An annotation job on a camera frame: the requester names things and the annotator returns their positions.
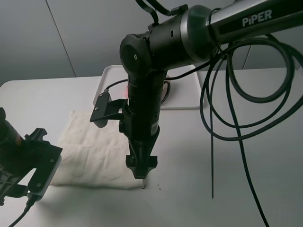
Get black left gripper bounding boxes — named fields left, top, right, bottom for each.
left=0, top=128, right=53, bottom=206

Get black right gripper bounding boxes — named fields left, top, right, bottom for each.
left=119, top=105, right=160, bottom=179

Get cream white towel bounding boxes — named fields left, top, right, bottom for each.
left=51, top=111, right=145, bottom=189

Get pink towel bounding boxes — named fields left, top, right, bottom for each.
left=124, top=86, right=128, bottom=99

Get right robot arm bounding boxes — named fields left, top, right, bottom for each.
left=120, top=0, right=303, bottom=179

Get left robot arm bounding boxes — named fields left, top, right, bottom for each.
left=0, top=108, right=62, bottom=206

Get white plastic tray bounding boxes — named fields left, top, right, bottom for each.
left=93, top=65, right=201, bottom=110

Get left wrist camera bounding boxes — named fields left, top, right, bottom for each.
left=27, top=145, right=62, bottom=201

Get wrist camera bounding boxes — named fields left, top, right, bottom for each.
left=90, top=89, right=127, bottom=128
left=27, top=145, right=62, bottom=201

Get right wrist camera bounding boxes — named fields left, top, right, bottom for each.
left=90, top=89, right=127, bottom=128

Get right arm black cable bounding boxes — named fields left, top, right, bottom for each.
left=104, top=0, right=303, bottom=227

